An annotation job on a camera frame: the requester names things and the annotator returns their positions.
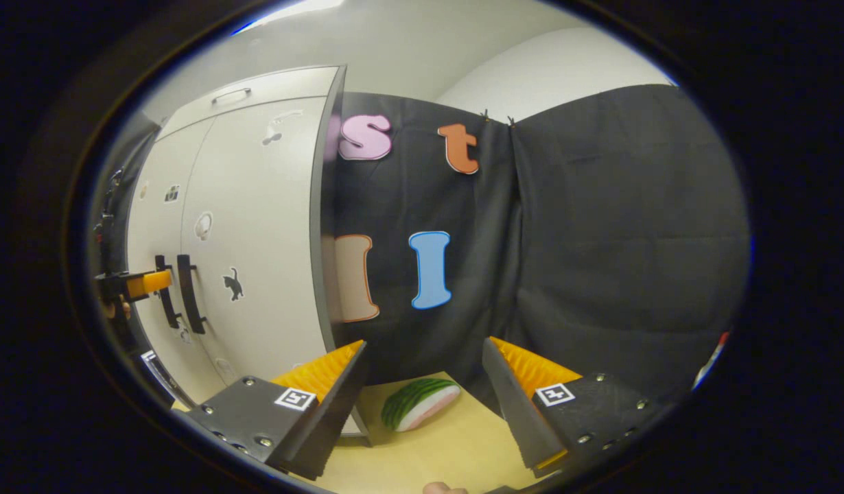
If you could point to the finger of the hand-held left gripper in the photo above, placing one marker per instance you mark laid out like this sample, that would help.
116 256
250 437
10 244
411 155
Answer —
147 283
158 370

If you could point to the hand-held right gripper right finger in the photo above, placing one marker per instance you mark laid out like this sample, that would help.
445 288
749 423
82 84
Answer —
514 418

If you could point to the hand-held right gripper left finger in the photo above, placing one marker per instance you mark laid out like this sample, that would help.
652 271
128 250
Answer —
326 425

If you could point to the white cabinet door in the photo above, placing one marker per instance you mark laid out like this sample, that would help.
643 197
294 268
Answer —
158 226
271 206

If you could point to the white and grey cabinet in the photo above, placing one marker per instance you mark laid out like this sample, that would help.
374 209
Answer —
320 206

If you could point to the white cabinet drawer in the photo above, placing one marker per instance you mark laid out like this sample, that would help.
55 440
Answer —
291 86

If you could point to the watermelon slice toy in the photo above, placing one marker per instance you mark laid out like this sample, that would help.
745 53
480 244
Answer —
418 405

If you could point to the black backdrop cloth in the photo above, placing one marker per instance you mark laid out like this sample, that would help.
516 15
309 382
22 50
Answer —
600 240

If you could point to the computer monitor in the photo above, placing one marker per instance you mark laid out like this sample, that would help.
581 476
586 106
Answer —
711 360

